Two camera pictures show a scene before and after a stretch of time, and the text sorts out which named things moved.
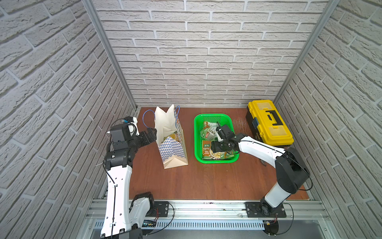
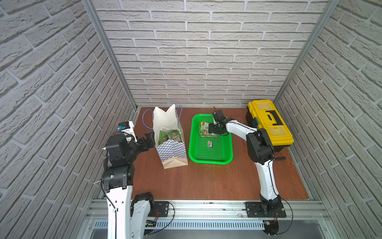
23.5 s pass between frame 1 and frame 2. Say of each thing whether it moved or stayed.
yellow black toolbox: stayed
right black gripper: moved
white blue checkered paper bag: stayed
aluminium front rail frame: stayed
